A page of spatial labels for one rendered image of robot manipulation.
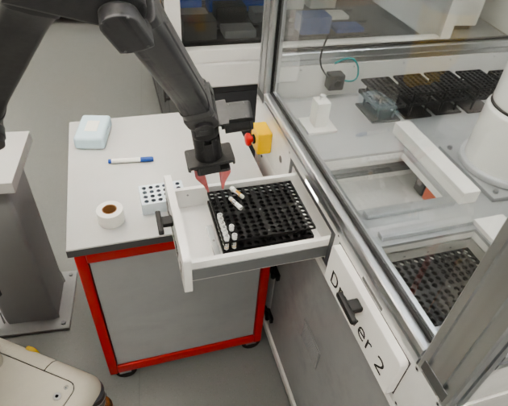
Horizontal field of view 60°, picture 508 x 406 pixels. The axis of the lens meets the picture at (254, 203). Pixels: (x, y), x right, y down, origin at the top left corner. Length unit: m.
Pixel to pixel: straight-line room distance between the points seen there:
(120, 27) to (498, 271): 0.51
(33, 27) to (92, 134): 1.01
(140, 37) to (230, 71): 1.27
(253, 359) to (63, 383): 0.71
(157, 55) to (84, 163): 0.92
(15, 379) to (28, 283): 0.40
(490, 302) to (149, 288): 0.99
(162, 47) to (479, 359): 0.58
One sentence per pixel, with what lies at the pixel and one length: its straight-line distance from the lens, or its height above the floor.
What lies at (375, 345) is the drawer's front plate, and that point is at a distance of 0.91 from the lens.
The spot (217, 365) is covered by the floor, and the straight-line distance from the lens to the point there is 1.84.
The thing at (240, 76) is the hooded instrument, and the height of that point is 0.84.
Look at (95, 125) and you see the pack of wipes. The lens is 1.58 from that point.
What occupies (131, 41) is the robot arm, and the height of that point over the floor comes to 1.43.
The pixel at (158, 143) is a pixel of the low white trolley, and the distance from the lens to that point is 1.54.
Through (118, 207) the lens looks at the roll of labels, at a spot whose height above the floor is 0.80.
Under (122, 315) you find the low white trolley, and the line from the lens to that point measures 1.48.
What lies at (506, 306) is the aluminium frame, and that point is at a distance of 0.64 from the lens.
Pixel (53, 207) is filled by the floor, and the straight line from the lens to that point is 2.54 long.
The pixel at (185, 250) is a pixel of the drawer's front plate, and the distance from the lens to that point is 0.94.
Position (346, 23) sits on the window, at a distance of 0.92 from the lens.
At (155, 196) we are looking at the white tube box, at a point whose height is 0.80.
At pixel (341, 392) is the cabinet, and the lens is 1.23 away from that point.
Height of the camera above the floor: 1.62
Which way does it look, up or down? 42 degrees down
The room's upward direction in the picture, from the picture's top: 5 degrees clockwise
